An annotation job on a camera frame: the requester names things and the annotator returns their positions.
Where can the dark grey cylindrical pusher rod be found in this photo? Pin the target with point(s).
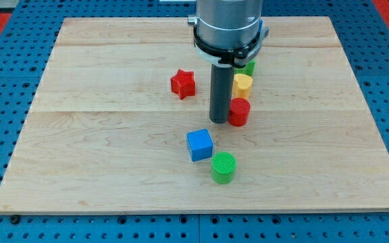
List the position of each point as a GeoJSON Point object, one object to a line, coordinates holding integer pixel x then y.
{"type": "Point", "coordinates": [220, 93]}

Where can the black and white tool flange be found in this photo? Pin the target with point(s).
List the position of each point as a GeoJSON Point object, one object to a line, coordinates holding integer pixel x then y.
{"type": "Point", "coordinates": [236, 58]}

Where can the blue cube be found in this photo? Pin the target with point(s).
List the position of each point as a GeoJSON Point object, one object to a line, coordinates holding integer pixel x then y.
{"type": "Point", "coordinates": [199, 144]}

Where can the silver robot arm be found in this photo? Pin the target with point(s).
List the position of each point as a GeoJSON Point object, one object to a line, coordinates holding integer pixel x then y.
{"type": "Point", "coordinates": [228, 34]}

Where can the green block behind rod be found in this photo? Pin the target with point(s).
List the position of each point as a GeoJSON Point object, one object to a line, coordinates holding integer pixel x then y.
{"type": "Point", "coordinates": [248, 69]}

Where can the yellow cylinder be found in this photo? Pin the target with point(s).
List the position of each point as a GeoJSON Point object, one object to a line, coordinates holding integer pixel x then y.
{"type": "Point", "coordinates": [242, 86]}

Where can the red cylinder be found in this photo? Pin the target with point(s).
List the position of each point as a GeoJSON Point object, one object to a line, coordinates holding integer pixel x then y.
{"type": "Point", "coordinates": [239, 112]}

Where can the red star block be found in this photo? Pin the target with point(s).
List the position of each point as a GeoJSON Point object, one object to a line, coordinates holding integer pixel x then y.
{"type": "Point", "coordinates": [183, 84]}

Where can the green cylinder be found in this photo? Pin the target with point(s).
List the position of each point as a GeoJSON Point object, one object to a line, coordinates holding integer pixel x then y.
{"type": "Point", "coordinates": [223, 167]}

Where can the wooden board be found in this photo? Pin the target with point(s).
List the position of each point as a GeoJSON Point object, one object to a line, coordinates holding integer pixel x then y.
{"type": "Point", "coordinates": [120, 125]}

